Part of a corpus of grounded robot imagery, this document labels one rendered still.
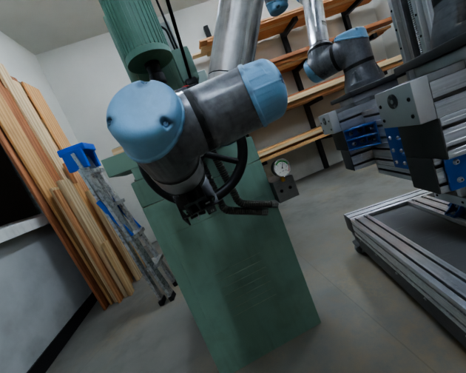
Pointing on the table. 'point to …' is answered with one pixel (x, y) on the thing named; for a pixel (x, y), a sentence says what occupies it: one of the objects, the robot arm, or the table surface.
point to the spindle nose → (155, 71)
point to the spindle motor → (137, 32)
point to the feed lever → (181, 47)
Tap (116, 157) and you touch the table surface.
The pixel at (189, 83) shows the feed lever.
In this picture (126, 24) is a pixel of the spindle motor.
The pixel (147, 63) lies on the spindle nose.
